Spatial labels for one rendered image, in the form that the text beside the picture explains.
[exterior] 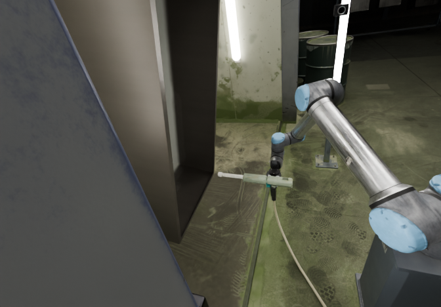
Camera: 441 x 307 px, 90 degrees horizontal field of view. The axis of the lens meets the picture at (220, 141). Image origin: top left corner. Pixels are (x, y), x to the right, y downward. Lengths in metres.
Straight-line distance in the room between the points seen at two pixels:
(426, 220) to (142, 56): 0.97
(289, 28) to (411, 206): 2.23
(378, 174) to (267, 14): 2.20
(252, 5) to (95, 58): 2.20
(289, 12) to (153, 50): 2.21
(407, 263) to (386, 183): 0.32
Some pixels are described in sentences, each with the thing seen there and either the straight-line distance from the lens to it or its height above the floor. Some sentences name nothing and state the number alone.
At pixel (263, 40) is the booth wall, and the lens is 2.84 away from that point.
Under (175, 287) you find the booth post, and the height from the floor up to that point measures 1.37.
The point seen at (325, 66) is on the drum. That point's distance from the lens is 3.38.
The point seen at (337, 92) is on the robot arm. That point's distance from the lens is 1.17.
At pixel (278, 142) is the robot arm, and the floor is 0.66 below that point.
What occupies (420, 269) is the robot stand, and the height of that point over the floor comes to 0.64.
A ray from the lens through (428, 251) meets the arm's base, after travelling 1.16.
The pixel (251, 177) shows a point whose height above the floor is 0.56.
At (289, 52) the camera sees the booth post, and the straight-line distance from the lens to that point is 2.84.
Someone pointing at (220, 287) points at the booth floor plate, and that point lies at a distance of 1.65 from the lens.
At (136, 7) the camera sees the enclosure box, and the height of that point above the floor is 1.55.
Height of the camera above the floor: 1.53
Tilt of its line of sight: 32 degrees down
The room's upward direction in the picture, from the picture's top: 11 degrees counter-clockwise
